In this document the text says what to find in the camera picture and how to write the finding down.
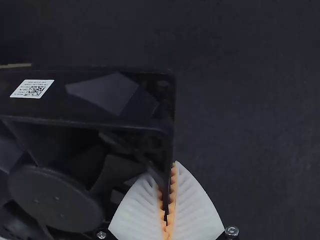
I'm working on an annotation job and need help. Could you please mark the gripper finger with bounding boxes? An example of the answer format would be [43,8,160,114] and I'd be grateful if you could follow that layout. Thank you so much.
[166,160,241,240]
[96,171,165,240]

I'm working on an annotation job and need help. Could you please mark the black square fan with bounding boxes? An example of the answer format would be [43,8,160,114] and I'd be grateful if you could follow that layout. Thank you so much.
[0,65,177,240]

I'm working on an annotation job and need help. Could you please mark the black mat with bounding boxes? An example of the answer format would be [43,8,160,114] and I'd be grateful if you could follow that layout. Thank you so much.
[0,0,320,240]

